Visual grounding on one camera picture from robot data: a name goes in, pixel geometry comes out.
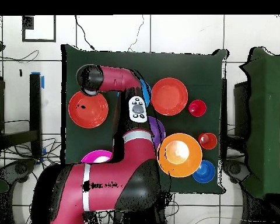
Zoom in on orange-red shallow bowl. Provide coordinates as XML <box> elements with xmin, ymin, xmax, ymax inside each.
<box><xmin>68</xmin><ymin>90</ymin><xmax>109</xmax><ymax>129</ymax></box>
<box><xmin>150</xmin><ymin>77</ymin><xmax>189</xmax><ymax>117</ymax></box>

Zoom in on purple bowl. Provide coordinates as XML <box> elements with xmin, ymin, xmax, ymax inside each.
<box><xmin>148</xmin><ymin>115</ymin><xmax>166</xmax><ymax>150</ymax></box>

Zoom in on light blue bowl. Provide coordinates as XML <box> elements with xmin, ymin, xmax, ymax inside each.
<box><xmin>117</xmin><ymin>78</ymin><xmax>152</xmax><ymax>108</ymax></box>

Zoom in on large pink bowl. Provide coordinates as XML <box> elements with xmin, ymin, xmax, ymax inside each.
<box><xmin>80</xmin><ymin>149</ymin><xmax>113</xmax><ymax>164</ymax></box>

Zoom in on red cup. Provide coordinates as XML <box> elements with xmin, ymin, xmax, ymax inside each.
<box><xmin>188</xmin><ymin>99</ymin><xmax>207</xmax><ymax>117</ymax></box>

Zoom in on large orange bowl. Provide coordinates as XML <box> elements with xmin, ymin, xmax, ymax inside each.
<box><xmin>156</xmin><ymin>132</ymin><xmax>203</xmax><ymax>179</ymax></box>

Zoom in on orange cup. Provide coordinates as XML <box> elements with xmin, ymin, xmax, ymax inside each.
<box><xmin>198</xmin><ymin>132</ymin><xmax>218</xmax><ymax>151</ymax></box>

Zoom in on dark green table cloth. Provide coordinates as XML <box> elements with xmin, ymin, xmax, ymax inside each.
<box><xmin>60</xmin><ymin>44</ymin><xmax>229</xmax><ymax>195</ymax></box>

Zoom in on small dark blue bowl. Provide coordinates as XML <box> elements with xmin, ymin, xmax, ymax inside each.
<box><xmin>192</xmin><ymin>159</ymin><xmax>216</xmax><ymax>184</ymax></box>

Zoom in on black office chair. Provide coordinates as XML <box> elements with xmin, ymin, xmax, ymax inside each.
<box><xmin>222</xmin><ymin>158</ymin><xmax>251</xmax><ymax>185</ymax></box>
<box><xmin>0</xmin><ymin>158</ymin><xmax>37</xmax><ymax>187</ymax></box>

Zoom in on black square tape outline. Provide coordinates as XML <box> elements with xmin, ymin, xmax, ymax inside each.
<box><xmin>22</xmin><ymin>15</ymin><xmax>57</xmax><ymax>43</ymax></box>

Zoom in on thin black floor cable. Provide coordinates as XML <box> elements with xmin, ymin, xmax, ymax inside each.
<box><xmin>0</xmin><ymin>49</ymin><xmax>40</xmax><ymax>64</ymax></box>
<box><xmin>128</xmin><ymin>15</ymin><xmax>145</xmax><ymax>52</ymax></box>
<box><xmin>74</xmin><ymin>15</ymin><xmax>96</xmax><ymax>51</ymax></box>

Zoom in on tangled floor cables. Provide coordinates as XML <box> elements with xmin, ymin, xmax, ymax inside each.
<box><xmin>0</xmin><ymin>137</ymin><xmax>61</xmax><ymax>169</ymax></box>

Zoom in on black metal frame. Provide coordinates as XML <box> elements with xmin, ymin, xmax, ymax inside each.
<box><xmin>226</xmin><ymin>80</ymin><xmax>250</xmax><ymax>150</ymax></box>
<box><xmin>0</xmin><ymin>73</ymin><xmax>43</xmax><ymax>159</ymax></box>

